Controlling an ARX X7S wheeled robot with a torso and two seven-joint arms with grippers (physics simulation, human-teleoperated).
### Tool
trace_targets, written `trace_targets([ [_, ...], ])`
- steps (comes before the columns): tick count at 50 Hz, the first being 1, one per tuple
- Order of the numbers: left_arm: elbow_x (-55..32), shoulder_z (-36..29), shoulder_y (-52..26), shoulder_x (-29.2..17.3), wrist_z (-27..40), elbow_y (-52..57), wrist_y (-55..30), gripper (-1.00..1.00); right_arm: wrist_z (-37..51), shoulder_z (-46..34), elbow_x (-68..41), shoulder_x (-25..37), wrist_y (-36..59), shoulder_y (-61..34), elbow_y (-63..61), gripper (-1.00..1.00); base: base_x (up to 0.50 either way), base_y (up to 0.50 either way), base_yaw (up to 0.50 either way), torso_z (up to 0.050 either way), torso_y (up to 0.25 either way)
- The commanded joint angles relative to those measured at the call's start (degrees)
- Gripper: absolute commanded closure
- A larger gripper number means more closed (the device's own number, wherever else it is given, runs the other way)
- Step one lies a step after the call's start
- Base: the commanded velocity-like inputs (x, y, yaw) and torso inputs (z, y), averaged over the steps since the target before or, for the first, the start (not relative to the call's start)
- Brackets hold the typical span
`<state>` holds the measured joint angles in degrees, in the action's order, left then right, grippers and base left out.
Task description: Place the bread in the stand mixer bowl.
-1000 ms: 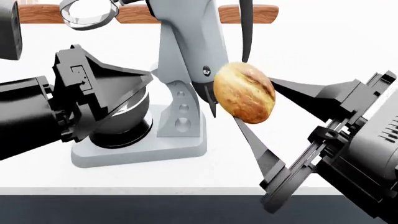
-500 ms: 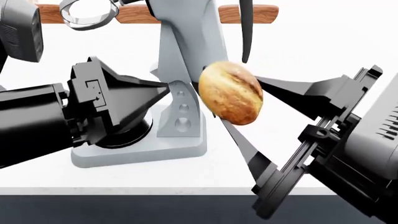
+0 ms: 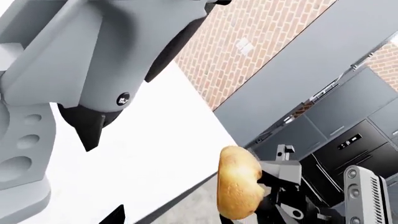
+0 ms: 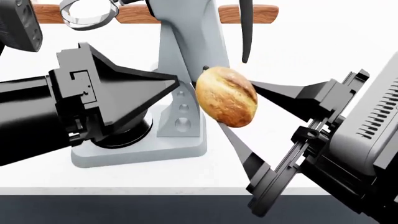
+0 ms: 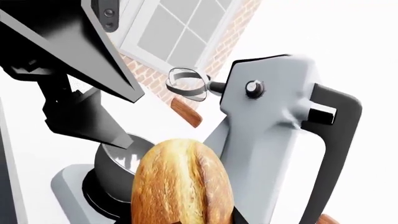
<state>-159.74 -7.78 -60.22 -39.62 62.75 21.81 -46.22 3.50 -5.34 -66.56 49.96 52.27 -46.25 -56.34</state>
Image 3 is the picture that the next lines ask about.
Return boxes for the golden brown bread roll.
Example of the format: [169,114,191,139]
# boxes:
[216,145,267,220]

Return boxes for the white wall outlet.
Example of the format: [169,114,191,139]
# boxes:
[235,37,255,56]

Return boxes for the silver cooktop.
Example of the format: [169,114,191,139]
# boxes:
[308,78,342,103]

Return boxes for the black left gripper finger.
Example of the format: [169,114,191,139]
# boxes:
[218,209,234,224]
[101,204,126,224]

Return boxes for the black grey left gripper finger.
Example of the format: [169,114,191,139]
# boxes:
[274,144,297,162]
[277,200,305,220]

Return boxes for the grey gripper camera box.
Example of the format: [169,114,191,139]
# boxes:
[343,164,391,224]

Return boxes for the dark grey base cabinets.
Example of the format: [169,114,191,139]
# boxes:
[244,67,398,150]

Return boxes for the grey robot torso shell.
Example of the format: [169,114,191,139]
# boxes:
[0,0,233,153]

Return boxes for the dark grey wall cabinets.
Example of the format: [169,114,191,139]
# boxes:
[213,0,398,146]

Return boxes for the grey perforated robot column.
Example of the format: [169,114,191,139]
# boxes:
[0,99,57,224]

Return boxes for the black built-in oven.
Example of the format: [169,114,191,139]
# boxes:
[297,119,398,209]

